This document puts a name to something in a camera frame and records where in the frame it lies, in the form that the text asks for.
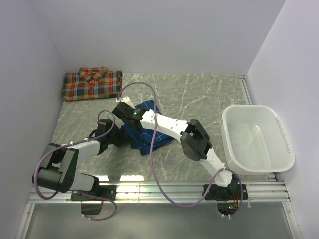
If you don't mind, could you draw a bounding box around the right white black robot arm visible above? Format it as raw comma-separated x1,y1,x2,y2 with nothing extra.
112,101,239,199

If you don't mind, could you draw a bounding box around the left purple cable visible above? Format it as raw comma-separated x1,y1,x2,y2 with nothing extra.
32,111,118,221

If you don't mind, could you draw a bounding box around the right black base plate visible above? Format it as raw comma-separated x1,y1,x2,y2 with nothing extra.
205,184,241,202

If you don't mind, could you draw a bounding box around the orange plaid shirt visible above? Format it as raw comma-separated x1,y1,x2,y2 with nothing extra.
63,67,123,101

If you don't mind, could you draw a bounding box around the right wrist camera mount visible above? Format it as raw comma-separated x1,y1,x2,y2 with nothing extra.
116,96,135,109

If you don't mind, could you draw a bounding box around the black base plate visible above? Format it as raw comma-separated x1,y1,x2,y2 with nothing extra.
70,185,117,201
205,184,241,202

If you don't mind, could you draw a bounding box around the purple cable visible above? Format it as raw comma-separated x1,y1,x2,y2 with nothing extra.
116,82,244,220
32,111,118,221

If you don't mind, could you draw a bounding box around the aluminium mounting rail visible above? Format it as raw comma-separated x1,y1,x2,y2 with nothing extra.
27,181,290,204

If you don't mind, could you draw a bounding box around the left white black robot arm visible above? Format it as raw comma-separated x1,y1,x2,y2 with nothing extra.
32,119,130,200

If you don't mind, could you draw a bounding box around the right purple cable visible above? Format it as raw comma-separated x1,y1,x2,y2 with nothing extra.
116,82,244,220

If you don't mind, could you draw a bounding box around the blue plaid long sleeve shirt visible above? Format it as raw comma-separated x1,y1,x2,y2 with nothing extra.
120,99,174,156

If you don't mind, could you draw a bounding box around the white plastic basin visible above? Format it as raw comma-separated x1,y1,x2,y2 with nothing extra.
221,105,296,175

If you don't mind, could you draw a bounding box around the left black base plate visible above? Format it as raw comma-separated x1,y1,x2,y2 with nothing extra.
70,185,117,201

